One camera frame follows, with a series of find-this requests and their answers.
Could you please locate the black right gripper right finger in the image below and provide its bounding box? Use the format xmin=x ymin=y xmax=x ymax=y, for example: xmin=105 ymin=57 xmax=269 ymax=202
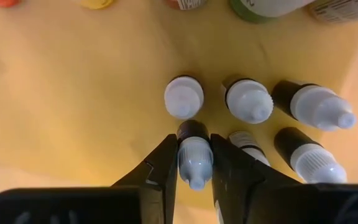
xmin=209 ymin=133 xmax=358 ymax=224

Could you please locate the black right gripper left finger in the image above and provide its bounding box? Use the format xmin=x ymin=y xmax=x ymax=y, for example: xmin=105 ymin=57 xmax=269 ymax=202
xmin=0 ymin=133 xmax=180 ymax=224

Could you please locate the small green dropper bottle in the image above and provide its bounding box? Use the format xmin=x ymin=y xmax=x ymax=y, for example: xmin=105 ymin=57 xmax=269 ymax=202
xmin=273 ymin=126 xmax=348 ymax=184

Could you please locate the small dark dropper bottle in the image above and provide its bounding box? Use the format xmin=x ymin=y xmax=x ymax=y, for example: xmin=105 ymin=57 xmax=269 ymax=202
xmin=175 ymin=119 xmax=214 ymax=192
xmin=163 ymin=75 xmax=205 ymax=121
xmin=221 ymin=76 xmax=275 ymax=125
xmin=227 ymin=130 xmax=272 ymax=167
xmin=270 ymin=80 xmax=357 ymax=132

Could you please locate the large green bottle green cap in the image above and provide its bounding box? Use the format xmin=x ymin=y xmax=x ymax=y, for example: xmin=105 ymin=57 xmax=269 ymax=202
xmin=227 ymin=0 xmax=316 ymax=25

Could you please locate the slim orange bottle yellow cap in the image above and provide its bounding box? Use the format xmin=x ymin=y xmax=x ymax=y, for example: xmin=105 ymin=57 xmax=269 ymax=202
xmin=305 ymin=0 xmax=358 ymax=25

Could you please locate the large orange bottle yellow cap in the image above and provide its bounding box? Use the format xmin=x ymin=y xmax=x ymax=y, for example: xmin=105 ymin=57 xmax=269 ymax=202
xmin=79 ymin=0 xmax=115 ymax=10

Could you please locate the large dark-red bottle red cap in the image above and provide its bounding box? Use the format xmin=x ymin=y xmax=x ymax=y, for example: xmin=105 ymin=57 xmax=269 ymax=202
xmin=165 ymin=0 xmax=209 ymax=11

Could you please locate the yellow translucent plastic bin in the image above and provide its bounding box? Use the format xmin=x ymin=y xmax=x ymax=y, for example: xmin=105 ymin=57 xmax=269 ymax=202
xmin=0 ymin=0 xmax=358 ymax=224

